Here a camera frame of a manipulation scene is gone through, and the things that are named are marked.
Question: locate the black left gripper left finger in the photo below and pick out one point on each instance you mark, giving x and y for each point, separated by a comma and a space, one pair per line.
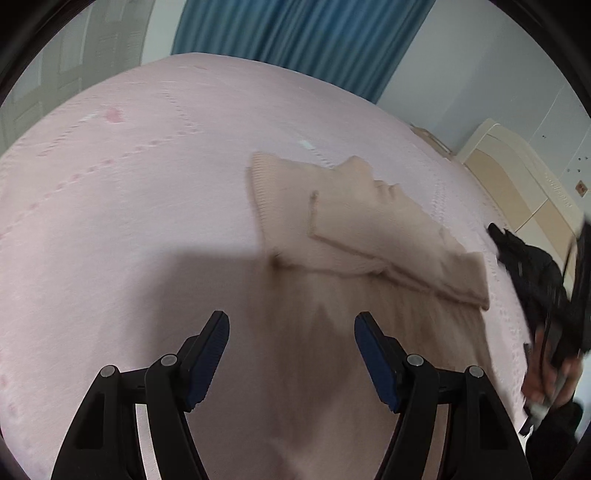
102, 441

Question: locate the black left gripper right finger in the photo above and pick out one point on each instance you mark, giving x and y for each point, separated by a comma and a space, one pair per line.
480, 440

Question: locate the beige knit sweater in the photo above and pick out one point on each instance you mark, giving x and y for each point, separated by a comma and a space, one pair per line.
337, 242

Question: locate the person's right hand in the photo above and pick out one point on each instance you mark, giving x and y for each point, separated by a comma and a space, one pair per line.
542, 381

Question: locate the black jacket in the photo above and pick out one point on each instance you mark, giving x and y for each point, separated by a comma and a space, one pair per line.
535, 275

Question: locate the cream wooden headboard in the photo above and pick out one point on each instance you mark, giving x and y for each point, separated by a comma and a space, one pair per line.
532, 200

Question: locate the pink bedspread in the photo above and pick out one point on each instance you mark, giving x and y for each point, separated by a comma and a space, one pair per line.
127, 219

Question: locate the blue curtain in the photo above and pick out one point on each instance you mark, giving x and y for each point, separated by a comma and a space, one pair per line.
354, 44

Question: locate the white wardrobe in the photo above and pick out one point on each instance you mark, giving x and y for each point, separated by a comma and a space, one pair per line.
105, 39

